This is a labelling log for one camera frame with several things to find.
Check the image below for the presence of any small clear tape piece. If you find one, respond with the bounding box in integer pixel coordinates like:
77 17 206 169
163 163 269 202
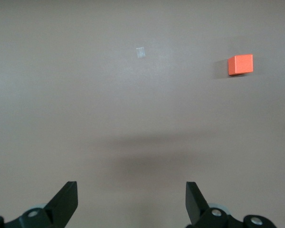
135 47 147 59

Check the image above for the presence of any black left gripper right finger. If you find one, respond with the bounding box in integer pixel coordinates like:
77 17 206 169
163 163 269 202
186 181 279 228

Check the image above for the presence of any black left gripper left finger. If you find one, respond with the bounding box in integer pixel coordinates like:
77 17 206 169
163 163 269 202
0 181 78 228

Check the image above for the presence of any orange wooden block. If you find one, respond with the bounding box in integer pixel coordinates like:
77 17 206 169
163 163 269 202
227 54 254 76

